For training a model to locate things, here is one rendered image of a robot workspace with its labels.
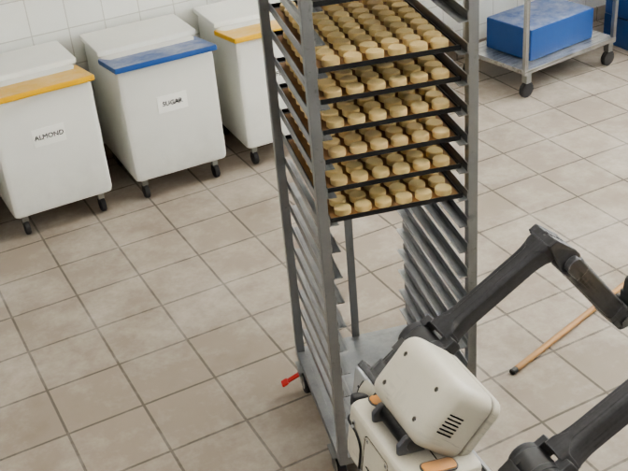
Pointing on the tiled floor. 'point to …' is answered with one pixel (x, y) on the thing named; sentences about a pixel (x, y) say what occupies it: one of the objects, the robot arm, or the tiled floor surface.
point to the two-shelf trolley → (550, 53)
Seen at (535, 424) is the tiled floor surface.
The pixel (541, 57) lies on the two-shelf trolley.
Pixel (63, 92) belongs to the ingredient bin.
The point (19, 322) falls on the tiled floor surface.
